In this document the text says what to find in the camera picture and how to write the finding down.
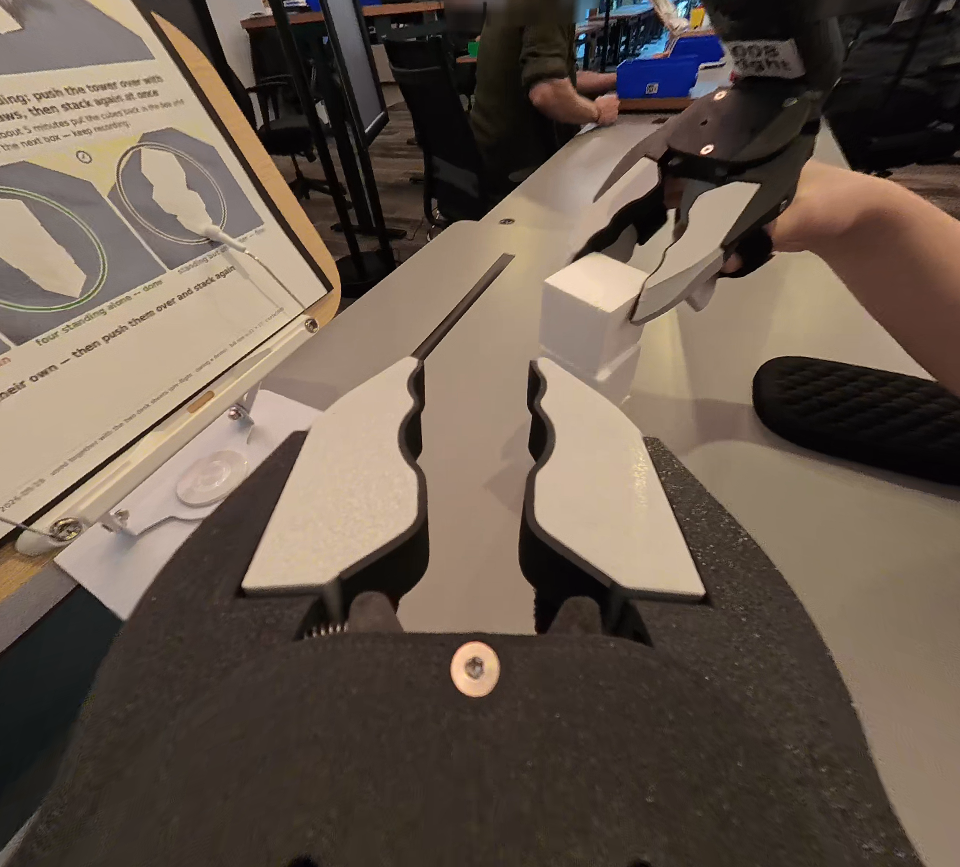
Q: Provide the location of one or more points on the white hard foam cube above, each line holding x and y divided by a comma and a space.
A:
585, 312
619, 379

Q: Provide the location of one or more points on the tall standing display screen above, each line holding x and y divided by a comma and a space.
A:
345, 34

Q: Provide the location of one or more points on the wooden background desk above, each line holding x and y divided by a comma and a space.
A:
337, 14

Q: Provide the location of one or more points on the printed instruction sheet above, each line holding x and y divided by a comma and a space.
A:
75, 94

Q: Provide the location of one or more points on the wooden book stand white base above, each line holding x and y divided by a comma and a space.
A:
90, 567

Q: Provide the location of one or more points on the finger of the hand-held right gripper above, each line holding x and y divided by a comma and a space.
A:
697, 244
630, 226

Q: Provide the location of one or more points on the black swivel office chair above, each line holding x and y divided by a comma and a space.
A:
289, 128

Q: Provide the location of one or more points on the person's right forearm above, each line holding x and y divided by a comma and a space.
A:
892, 259

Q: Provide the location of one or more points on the black office chair back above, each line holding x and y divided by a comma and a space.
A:
442, 124

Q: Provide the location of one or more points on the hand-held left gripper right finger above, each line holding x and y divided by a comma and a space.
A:
615, 507

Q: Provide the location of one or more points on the person's right hand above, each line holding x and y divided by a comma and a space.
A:
806, 207

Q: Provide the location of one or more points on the stack of small blue bins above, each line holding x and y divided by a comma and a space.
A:
660, 76

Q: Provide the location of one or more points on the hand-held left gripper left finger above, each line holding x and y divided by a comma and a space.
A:
337, 499

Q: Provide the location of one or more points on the black framed display board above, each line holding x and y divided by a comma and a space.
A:
180, 4

